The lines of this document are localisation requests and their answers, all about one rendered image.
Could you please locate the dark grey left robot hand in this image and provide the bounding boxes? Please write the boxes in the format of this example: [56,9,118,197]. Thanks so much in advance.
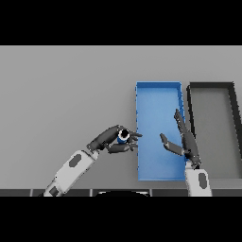
[86,124,144,155]

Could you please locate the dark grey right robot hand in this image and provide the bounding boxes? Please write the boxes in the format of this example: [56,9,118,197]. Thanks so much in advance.
[159,108,202,170]

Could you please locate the dark grey bin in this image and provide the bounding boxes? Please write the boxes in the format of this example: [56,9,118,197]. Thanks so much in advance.
[185,81,242,181]

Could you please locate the blue bin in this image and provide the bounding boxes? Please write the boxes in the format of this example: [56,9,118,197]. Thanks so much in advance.
[135,80,187,182]

